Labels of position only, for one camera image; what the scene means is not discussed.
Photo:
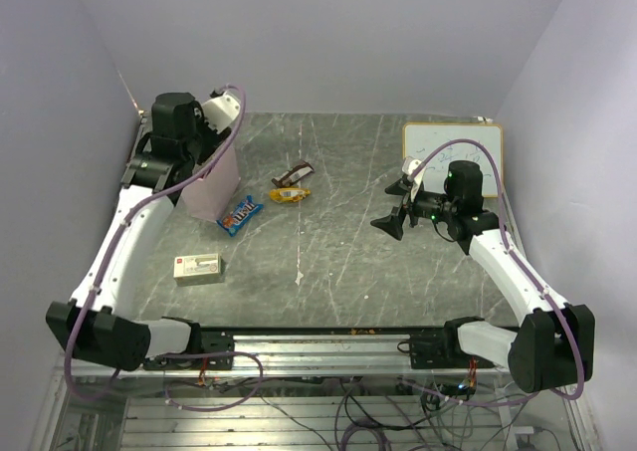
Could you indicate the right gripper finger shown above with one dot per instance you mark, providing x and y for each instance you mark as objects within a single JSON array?
[
  {"x": 398, "y": 188},
  {"x": 392, "y": 224}
]

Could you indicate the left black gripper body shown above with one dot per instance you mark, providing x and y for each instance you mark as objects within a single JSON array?
[{"x": 208, "y": 139}]

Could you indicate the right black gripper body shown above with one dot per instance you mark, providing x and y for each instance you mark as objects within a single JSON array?
[{"x": 431, "y": 205}]

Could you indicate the pink paper bag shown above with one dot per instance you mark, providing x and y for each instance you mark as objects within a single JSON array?
[{"x": 208, "y": 198}]

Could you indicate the blue M&Ms packet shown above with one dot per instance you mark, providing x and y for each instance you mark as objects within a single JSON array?
[{"x": 233, "y": 222}]

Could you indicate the yellow M&Ms packet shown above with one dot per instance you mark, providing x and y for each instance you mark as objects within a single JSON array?
[{"x": 289, "y": 194}]

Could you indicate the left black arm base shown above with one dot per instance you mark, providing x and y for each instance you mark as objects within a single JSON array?
[{"x": 201, "y": 341}]

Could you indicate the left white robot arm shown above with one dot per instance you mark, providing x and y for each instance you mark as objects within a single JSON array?
[{"x": 180, "y": 143}]

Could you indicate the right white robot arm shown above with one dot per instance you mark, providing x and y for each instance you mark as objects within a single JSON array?
[{"x": 553, "y": 345}]

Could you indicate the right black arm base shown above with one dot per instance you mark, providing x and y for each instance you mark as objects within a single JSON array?
[{"x": 435, "y": 348}]

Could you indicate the brown chocolate bar wrapper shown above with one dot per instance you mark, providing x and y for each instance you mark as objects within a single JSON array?
[{"x": 291, "y": 177}]

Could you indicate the white cardboard box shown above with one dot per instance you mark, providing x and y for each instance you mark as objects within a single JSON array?
[{"x": 199, "y": 269}]

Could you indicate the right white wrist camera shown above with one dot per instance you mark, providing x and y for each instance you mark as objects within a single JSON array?
[{"x": 413, "y": 175}]

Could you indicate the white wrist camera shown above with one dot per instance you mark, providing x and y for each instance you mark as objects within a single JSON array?
[
  {"x": 221, "y": 111},
  {"x": 413, "y": 175}
]

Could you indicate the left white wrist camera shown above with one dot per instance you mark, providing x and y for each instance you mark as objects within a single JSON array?
[{"x": 221, "y": 111}]

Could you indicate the aluminium frame rail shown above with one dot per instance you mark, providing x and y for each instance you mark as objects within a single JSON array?
[{"x": 318, "y": 354}]

